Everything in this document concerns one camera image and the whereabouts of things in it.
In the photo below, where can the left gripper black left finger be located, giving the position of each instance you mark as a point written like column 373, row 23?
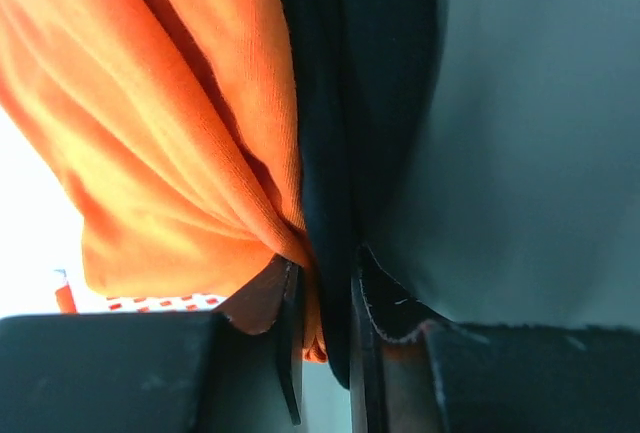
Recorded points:
column 236, row 368

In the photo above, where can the white plastic basket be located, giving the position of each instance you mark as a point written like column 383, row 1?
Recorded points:
column 40, row 229

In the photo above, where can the crumpled orange t-shirt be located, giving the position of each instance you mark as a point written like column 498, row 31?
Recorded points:
column 71, row 299

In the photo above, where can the orange t-shirt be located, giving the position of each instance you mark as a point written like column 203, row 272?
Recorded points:
column 71, row 299
column 172, row 126

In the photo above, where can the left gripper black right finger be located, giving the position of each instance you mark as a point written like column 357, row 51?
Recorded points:
column 414, row 371

